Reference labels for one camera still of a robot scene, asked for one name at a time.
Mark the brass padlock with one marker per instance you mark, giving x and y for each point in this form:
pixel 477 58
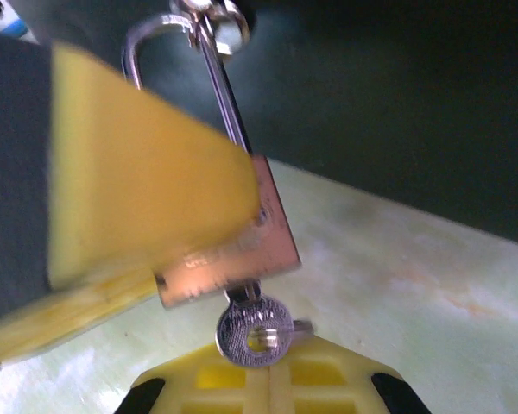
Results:
pixel 280 241

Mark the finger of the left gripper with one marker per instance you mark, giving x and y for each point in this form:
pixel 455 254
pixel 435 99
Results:
pixel 147 181
pixel 69 315

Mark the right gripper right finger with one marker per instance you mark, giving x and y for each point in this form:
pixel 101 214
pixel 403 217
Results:
pixel 328 379

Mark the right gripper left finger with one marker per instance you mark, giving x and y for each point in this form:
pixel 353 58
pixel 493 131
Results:
pixel 224 388

